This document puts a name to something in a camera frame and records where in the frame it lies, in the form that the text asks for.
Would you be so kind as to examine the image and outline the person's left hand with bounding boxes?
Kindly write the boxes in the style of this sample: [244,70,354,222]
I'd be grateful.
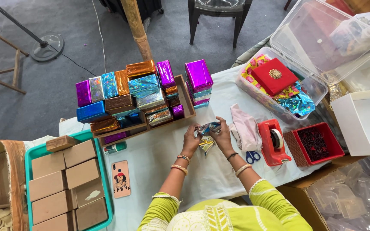
[181,123,203,158]

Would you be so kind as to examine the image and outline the teal plastic tray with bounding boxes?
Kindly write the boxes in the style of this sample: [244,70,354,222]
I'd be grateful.
[24,129,114,231]

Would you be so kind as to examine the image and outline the pale pink cloth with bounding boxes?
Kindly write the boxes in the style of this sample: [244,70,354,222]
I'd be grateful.
[229,103,263,152]

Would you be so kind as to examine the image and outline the clear plastic lidded storage bin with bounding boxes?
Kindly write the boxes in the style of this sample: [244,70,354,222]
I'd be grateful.
[235,0,370,122]

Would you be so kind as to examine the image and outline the red box of dark trinkets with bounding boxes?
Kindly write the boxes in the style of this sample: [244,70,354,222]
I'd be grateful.
[283,122,345,167]

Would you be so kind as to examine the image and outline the white cable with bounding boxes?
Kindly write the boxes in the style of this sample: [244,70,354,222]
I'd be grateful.
[91,0,107,75]

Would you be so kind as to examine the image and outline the red gift box gold brooch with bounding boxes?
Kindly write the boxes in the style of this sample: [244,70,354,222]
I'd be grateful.
[251,57,300,96]

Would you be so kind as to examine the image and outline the silver holographic foil gift box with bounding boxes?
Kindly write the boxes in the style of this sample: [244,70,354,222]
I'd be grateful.
[195,121,222,156]

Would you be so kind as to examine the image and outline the black cable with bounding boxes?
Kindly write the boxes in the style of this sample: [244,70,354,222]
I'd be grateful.
[48,45,97,77]

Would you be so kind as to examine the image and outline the black plastic chair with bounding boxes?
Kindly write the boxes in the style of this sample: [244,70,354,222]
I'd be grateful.
[188,0,254,49]

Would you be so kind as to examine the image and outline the holographic wrapping paper sheets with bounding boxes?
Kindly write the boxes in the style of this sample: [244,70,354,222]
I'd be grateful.
[240,54,316,117]

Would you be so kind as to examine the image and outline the striped patterned cloth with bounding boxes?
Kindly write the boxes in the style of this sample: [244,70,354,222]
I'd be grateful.
[231,33,273,68]

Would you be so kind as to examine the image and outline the red tape dispenser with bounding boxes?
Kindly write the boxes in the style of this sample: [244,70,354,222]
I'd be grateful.
[257,119,292,167]

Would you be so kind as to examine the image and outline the black wheeled case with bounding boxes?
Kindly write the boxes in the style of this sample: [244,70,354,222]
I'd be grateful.
[98,0,165,24]

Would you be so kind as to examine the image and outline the stack of brown cardboard boxes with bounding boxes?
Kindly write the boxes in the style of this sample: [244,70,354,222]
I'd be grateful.
[28,135,109,231]

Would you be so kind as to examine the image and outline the bamboo pole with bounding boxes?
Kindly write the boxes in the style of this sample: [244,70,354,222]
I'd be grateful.
[120,0,154,62]

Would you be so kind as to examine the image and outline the grey pedestal fan stand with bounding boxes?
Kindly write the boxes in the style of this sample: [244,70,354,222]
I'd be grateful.
[0,0,65,62]

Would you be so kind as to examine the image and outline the pile of foil wrapped boxes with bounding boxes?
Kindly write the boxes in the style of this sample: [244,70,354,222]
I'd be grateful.
[75,59,214,145]

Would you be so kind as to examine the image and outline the phone with pink case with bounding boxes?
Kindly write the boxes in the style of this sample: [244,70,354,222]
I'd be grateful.
[111,160,132,199]

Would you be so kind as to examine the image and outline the white open box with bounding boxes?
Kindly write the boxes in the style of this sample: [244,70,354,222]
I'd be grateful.
[330,88,370,157]

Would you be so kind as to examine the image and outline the person's right hand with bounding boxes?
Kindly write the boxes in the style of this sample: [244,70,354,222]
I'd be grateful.
[209,116,236,157]

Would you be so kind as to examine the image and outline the green embroidered tunic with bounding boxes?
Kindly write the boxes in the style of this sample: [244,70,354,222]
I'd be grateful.
[137,178,314,231]

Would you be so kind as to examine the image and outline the bag of gold glitter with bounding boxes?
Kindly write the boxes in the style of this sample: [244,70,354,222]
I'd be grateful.
[327,80,344,102]

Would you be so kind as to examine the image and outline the wooden tray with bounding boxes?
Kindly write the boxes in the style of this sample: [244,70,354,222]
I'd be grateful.
[91,74,197,147]

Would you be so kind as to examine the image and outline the gold bangle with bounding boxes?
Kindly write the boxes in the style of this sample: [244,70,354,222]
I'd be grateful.
[235,163,252,178]
[170,164,189,176]

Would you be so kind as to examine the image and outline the wooden frame stand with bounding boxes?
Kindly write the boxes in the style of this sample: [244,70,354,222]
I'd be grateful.
[0,21,30,95]

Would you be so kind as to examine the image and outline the green and white glue stick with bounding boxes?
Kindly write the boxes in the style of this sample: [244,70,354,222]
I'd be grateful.
[103,141,128,155]

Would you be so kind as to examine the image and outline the blue handled scissors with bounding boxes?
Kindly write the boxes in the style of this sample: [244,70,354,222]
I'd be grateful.
[245,150,261,165]

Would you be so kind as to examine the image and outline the white table cloth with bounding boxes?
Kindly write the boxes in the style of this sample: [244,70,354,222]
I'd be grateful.
[59,64,336,231]

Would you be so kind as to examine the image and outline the carton of clear plastic containers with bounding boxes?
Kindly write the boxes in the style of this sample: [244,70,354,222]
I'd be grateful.
[277,155,370,231]

